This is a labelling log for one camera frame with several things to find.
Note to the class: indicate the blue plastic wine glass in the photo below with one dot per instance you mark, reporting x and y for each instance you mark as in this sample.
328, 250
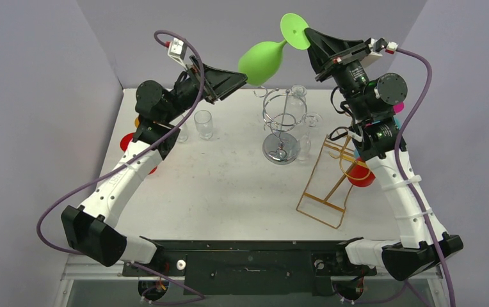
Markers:
397, 123

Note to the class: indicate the clear stemmed wine glass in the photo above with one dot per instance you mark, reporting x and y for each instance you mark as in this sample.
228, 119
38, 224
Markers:
310, 123

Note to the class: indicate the chrome spiral glass rack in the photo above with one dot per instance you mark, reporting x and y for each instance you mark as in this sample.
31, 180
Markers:
279, 146

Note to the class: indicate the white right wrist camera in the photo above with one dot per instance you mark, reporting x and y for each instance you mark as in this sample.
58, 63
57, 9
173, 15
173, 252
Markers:
374, 49

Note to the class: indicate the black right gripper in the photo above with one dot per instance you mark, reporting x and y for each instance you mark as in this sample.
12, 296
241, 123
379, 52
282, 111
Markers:
342, 58

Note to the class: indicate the green plastic wine glass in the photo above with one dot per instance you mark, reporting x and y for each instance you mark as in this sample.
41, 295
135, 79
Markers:
262, 61

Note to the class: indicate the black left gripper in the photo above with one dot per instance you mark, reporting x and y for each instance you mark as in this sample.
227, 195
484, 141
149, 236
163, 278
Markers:
224, 83

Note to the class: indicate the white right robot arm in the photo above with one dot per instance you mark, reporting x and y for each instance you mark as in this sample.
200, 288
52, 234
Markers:
423, 241

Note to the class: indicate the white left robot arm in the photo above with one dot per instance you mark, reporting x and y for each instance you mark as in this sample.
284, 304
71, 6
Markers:
90, 226

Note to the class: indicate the red plastic wine glass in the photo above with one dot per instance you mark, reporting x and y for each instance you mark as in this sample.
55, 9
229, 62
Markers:
128, 142

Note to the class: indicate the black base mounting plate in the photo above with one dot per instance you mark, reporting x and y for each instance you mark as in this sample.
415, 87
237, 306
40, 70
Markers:
199, 268

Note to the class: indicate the pink plastic wine glass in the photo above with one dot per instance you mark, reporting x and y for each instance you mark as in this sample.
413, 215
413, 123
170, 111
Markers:
399, 107

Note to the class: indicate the patterned clear glass goblet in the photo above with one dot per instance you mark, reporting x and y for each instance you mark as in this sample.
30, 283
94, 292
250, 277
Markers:
203, 124

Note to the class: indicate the gold wire glass rack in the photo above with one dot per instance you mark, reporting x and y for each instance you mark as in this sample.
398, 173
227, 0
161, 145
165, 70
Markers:
327, 193

